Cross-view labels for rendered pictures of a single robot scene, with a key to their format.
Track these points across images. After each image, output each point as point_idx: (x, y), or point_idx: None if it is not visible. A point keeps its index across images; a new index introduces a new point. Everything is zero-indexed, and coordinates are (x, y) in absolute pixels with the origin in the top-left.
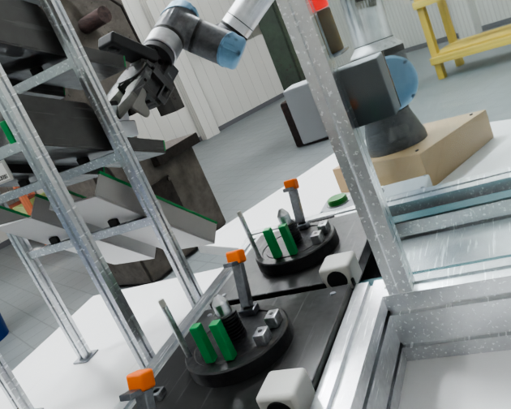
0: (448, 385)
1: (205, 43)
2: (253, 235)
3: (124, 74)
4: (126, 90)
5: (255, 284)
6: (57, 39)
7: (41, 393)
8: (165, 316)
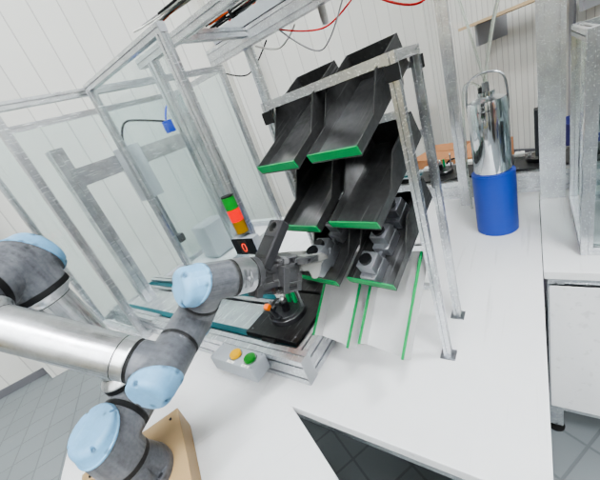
0: None
1: None
2: (301, 354)
3: (288, 255)
4: (295, 252)
5: (310, 300)
6: (301, 187)
7: (467, 330)
8: (390, 373)
